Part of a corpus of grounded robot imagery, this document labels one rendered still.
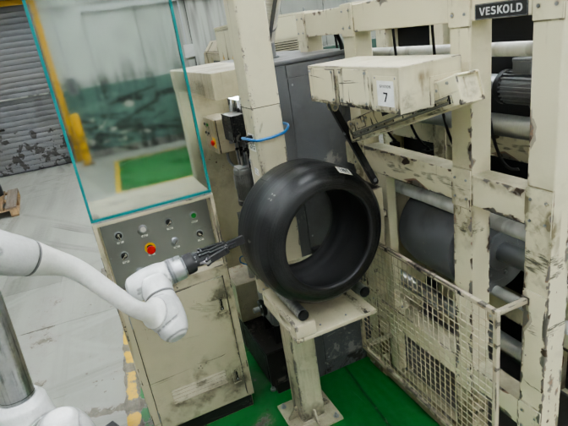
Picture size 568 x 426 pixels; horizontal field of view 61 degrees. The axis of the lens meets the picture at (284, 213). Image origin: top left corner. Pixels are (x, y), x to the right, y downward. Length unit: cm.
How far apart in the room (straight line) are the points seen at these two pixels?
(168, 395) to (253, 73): 166
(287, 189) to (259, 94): 46
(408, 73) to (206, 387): 190
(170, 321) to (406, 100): 102
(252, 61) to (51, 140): 906
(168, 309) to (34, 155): 940
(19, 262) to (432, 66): 130
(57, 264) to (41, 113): 932
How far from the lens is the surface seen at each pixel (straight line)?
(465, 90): 159
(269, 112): 201
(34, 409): 171
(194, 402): 277
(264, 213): 173
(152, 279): 172
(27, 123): 1081
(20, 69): 1076
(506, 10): 166
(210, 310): 250
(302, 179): 174
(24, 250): 141
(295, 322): 194
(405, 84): 156
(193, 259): 175
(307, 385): 261
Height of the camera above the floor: 194
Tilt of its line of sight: 21 degrees down
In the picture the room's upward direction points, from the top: 9 degrees counter-clockwise
